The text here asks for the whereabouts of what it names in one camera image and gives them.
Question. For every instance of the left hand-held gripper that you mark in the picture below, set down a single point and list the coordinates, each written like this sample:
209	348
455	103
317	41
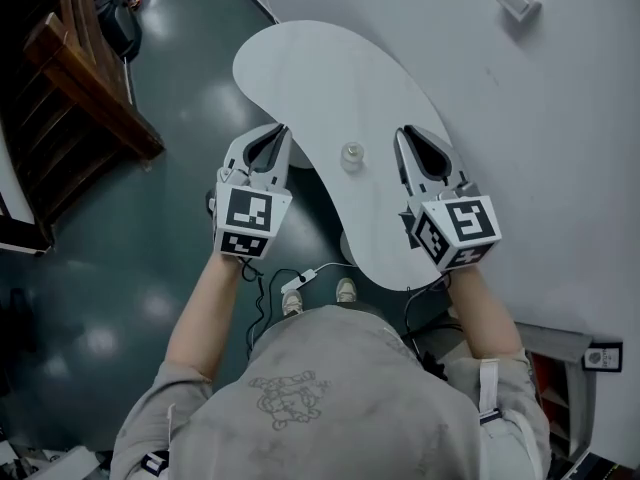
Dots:
250	213

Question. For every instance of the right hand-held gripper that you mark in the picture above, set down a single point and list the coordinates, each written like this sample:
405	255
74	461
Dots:
465	223

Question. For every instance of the clear bottle with gold cap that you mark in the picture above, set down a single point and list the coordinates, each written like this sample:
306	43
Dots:
352	157

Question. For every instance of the person's left forearm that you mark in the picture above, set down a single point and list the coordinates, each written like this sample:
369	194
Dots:
200	328

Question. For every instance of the person's right forearm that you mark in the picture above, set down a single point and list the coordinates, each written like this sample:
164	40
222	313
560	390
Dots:
487	318

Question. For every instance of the white kidney-shaped table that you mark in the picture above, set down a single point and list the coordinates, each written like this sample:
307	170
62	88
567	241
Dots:
325	83

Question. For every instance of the white power strip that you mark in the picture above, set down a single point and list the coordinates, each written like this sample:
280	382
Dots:
297	283

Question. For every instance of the person's right shoe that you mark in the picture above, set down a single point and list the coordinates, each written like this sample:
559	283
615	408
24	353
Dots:
346	290

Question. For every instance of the person's shoe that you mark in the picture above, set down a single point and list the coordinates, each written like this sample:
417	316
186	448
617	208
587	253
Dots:
292	303
346	290

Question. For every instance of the person's left shoe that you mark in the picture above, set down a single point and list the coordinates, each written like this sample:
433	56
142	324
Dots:
292	303

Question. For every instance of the black rounded bag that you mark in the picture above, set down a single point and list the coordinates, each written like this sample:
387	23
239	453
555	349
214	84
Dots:
117	28

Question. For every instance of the dark wooden cabinet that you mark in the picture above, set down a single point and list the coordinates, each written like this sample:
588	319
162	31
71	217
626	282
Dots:
65	118

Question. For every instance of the black framed picture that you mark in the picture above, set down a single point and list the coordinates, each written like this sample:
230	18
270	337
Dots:
602	357

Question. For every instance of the grey shelf unit red panels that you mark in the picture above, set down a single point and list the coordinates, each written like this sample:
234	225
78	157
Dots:
565	393

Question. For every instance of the person's grey printed shirt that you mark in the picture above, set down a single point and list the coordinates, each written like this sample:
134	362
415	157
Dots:
330	418

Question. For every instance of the white wall switch box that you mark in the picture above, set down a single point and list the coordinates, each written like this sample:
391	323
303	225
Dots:
517	2

